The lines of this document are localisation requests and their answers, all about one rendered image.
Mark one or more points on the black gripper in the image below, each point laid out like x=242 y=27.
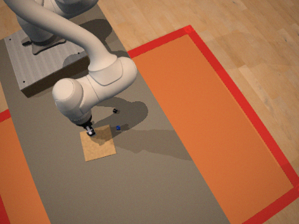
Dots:
x=88 y=126

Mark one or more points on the orange flat mat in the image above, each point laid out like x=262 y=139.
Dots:
x=100 y=145

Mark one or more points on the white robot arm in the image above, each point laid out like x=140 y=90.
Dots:
x=46 y=22

